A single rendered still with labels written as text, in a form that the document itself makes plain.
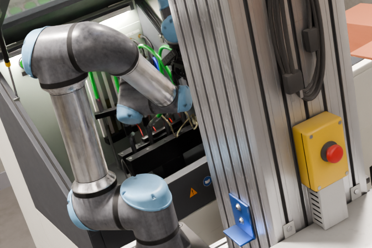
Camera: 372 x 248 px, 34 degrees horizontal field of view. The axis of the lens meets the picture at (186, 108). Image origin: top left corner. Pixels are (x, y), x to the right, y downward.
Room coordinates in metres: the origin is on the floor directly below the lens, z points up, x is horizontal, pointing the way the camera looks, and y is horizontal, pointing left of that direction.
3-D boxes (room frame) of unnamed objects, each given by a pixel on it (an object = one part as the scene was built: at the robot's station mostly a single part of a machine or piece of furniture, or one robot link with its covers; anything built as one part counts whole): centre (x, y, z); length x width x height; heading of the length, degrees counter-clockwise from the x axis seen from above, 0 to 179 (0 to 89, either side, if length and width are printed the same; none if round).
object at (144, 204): (1.33, 0.15, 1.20); 0.13 x 0.12 x 0.14; 68
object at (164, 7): (1.87, -0.03, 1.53); 0.09 x 0.08 x 0.11; 55
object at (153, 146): (2.14, 0.12, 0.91); 0.34 x 0.10 x 0.15; 120
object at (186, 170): (1.88, 0.11, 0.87); 0.62 x 0.04 x 0.16; 120
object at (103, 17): (2.31, 0.36, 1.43); 0.54 x 0.03 x 0.02; 120
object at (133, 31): (2.43, 0.15, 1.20); 0.13 x 0.03 x 0.31; 120
